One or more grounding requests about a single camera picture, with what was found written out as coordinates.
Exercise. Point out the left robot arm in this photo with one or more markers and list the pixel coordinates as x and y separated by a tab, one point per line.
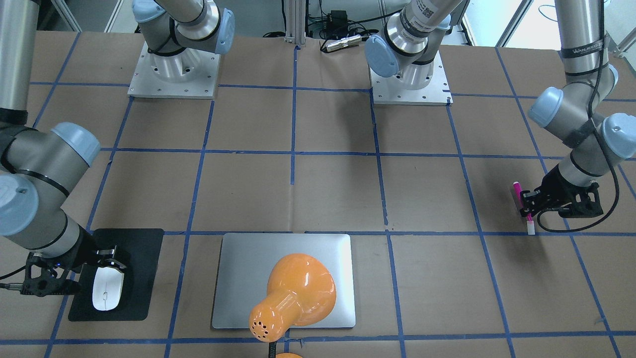
598	143

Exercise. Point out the pink highlighter pen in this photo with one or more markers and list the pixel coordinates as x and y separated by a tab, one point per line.
519	201

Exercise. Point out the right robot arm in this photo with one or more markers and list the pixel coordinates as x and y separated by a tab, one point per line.
40	169

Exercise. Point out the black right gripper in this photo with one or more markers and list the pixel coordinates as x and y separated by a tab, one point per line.
83	253

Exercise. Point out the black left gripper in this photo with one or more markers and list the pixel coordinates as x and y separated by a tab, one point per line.
557	189

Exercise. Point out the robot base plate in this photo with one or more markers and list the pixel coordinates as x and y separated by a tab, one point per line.
416	85
192	74

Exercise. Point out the white computer mouse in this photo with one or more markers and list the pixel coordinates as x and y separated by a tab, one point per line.
107	289

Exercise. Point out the black mousepad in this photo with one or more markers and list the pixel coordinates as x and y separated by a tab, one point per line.
143	247

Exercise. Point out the aluminium frame post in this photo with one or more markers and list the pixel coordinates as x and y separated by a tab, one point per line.
295	22

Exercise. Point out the orange desk lamp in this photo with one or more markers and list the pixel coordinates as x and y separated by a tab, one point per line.
300	292

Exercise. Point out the silver cylinder connector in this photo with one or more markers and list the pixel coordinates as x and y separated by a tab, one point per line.
340	44

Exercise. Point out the silver laptop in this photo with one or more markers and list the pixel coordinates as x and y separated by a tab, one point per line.
247	260

